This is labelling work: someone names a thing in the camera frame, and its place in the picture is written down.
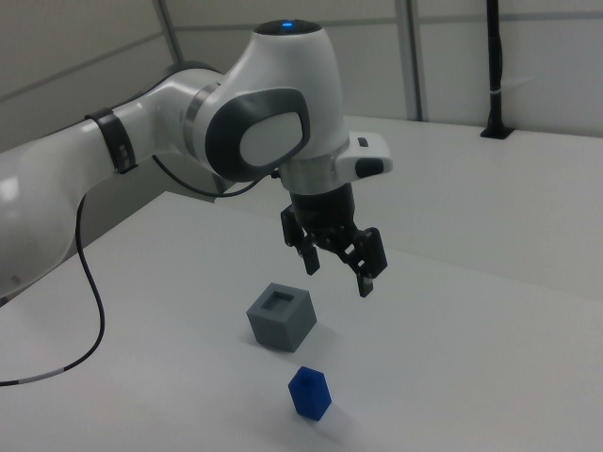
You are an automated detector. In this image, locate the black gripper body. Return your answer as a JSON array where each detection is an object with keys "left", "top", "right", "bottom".
[{"left": 285, "top": 182, "right": 358, "bottom": 247}]

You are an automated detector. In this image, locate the blue block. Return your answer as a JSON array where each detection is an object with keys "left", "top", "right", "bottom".
[{"left": 287, "top": 365, "right": 333, "bottom": 421}]

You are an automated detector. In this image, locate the grey hollow cuboid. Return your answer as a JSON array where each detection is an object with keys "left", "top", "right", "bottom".
[{"left": 246, "top": 282, "right": 316, "bottom": 353}]

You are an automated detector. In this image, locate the black stand pole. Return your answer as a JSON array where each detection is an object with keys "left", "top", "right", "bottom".
[{"left": 480, "top": 0, "right": 515, "bottom": 139}]

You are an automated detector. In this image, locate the grey partition frame post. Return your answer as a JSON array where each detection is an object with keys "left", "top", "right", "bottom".
[
  {"left": 394, "top": 0, "right": 431, "bottom": 121},
  {"left": 154, "top": 0, "right": 186, "bottom": 68}
]

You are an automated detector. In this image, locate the black cable strap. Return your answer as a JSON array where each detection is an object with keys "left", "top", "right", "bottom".
[{"left": 84, "top": 106, "right": 139, "bottom": 176}]

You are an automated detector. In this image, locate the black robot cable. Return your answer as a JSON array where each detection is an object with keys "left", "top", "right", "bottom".
[{"left": 0, "top": 153, "right": 280, "bottom": 388}]

